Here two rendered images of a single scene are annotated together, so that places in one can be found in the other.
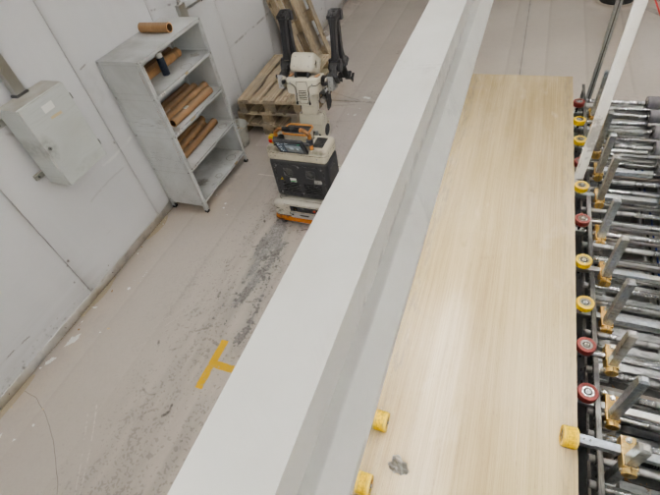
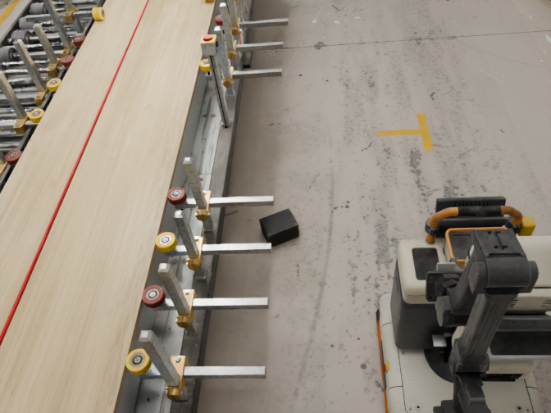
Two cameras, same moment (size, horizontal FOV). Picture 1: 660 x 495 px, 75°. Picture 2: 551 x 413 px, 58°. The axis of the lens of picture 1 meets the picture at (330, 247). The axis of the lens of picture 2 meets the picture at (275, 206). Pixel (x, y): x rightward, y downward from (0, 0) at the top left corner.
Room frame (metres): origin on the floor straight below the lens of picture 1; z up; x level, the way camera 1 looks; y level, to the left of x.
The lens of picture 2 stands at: (3.84, -0.95, 2.43)
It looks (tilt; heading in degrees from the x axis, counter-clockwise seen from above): 48 degrees down; 160
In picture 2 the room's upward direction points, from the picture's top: 9 degrees counter-clockwise
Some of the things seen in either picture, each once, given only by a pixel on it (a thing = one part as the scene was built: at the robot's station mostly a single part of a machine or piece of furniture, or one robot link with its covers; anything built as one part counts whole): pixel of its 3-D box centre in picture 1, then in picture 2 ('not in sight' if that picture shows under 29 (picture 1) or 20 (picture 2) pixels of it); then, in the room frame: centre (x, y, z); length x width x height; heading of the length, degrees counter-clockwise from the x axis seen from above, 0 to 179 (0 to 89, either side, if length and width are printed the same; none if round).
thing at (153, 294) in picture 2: not in sight; (156, 301); (2.71, -1.06, 0.85); 0.08 x 0.08 x 0.11
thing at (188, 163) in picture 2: not in sight; (200, 200); (2.36, -0.75, 0.90); 0.04 x 0.04 x 0.48; 62
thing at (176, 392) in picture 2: not in sight; (176, 377); (3.00, -1.09, 0.80); 0.14 x 0.06 x 0.05; 152
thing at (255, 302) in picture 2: not in sight; (210, 304); (2.80, -0.89, 0.83); 0.43 x 0.03 x 0.04; 62
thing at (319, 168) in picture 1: (305, 161); (465, 298); (3.14, 0.06, 0.59); 0.55 x 0.34 x 0.83; 61
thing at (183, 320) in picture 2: not in sight; (186, 308); (2.78, -0.97, 0.83); 0.14 x 0.06 x 0.05; 152
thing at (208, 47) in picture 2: not in sight; (209, 46); (1.71, -0.39, 1.18); 0.07 x 0.07 x 0.08; 62
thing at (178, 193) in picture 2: not in sight; (179, 201); (2.27, -0.83, 0.85); 0.08 x 0.08 x 0.11
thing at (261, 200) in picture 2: not in sight; (224, 202); (2.36, -0.65, 0.84); 0.43 x 0.03 x 0.04; 62
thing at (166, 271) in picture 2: not in sight; (180, 304); (2.80, -0.98, 0.90); 0.04 x 0.04 x 0.48; 62
